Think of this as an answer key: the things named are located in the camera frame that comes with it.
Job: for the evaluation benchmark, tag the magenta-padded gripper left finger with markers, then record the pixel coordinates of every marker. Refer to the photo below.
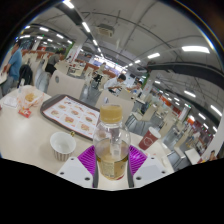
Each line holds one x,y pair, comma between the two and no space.
75,168

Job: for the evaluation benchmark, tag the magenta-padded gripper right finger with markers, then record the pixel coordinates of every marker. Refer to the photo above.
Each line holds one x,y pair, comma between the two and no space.
148,168

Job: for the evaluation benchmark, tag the clear bottle with yellow drink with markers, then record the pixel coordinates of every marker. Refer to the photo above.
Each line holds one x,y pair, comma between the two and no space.
111,150

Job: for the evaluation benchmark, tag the white striped paper cup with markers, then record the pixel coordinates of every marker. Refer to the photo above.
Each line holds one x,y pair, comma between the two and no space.
62,148

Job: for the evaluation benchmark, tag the red paper cup with lid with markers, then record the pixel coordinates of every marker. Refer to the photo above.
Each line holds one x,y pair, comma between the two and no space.
149,138

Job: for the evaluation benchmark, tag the printed paper tray liner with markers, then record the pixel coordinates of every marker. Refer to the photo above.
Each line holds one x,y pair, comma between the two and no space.
71,113

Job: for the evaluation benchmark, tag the dark brown food tray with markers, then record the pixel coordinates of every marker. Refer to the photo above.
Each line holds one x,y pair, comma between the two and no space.
45,108

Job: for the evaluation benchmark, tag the beige plastic chair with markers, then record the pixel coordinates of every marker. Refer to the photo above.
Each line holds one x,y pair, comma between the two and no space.
65,85
116,101

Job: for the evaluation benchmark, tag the small red carton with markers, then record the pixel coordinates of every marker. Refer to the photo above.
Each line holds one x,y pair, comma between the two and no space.
25,112

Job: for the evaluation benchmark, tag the person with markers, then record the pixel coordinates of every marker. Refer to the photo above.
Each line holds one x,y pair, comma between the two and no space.
14,66
115,82
136,89
101,70
52,63

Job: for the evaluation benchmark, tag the clear plastic bag with food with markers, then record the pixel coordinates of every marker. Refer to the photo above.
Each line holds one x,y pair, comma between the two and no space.
30,97

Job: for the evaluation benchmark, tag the white paper sheet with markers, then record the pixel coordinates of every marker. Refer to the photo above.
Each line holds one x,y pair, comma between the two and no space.
10,102

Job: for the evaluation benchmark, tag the black backpack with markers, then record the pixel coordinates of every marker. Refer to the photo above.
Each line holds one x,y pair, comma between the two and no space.
25,74

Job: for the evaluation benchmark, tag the ceiling lights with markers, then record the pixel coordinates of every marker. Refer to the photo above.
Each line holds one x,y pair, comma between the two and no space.
195,49

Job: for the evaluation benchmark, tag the ceiling air conditioner unit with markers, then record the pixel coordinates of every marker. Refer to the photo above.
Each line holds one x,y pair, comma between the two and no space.
105,30

